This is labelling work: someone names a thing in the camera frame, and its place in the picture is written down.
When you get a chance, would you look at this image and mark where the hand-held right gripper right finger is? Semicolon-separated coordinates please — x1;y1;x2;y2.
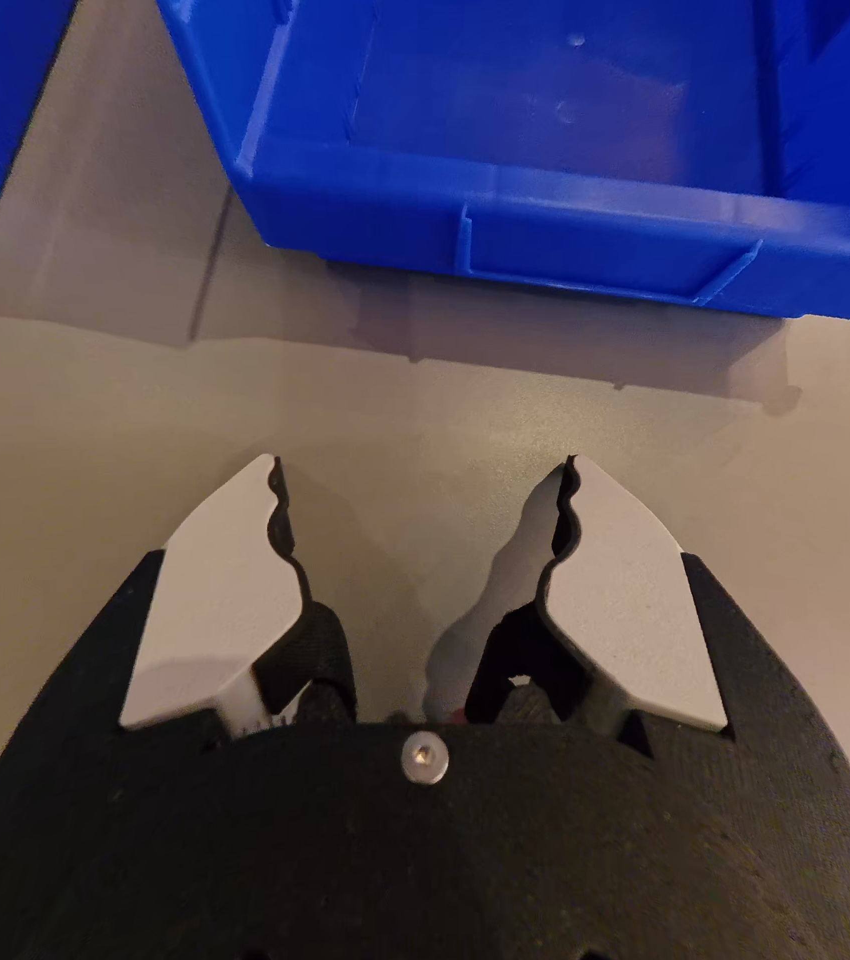
537;453;730;736

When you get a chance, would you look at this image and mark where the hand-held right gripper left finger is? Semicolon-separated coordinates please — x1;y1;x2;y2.
119;453;315;735

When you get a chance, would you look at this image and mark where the blue labelled plastic bin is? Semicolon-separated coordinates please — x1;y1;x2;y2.
157;0;850;328

